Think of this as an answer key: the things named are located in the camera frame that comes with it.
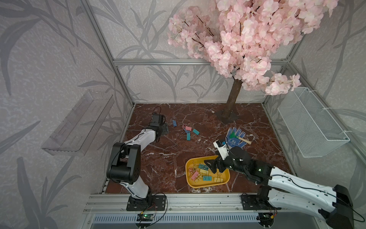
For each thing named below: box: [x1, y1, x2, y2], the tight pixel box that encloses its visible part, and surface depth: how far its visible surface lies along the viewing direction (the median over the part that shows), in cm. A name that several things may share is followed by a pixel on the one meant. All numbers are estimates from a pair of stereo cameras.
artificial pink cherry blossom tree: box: [167, 0, 339, 118], surface depth 50 cm
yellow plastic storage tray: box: [185, 155, 231, 188], surface depth 82 cm
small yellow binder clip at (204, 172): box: [199, 168, 210, 176], surface depth 84 cm
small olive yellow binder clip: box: [213, 174, 224, 183], surface depth 82 cm
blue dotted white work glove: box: [225, 126, 247, 148], surface depth 101 cm
